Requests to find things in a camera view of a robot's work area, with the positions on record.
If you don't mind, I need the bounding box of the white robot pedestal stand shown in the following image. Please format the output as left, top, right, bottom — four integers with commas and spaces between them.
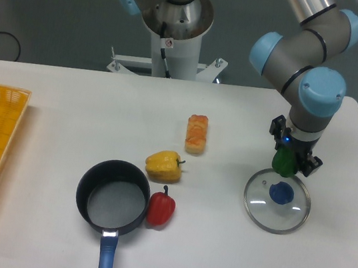
105, 0, 237, 89

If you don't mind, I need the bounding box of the glass lid with blue knob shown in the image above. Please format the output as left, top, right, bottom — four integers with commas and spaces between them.
243, 169, 311, 235

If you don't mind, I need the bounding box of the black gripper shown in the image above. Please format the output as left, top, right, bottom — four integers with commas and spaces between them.
269, 115, 322, 177

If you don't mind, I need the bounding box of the black cable on pedestal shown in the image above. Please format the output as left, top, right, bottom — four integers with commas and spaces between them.
153, 20, 179, 79

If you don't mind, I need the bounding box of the dark saucepan with blue handle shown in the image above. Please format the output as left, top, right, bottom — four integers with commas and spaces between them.
75, 160, 151, 268

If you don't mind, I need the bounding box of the orange bread loaf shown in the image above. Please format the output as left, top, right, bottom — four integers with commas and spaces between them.
185, 114, 209, 155

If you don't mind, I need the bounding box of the red bell pepper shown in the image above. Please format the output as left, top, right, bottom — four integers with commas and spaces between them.
146, 185, 176, 227

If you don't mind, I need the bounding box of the yellow bell pepper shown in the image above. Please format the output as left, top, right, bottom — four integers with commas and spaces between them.
145, 150, 185, 183

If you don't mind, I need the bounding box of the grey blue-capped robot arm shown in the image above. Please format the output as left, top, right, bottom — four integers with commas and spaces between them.
119, 0, 358, 176

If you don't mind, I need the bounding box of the green bell pepper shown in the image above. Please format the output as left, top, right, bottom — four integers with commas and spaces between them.
271, 147, 298, 178

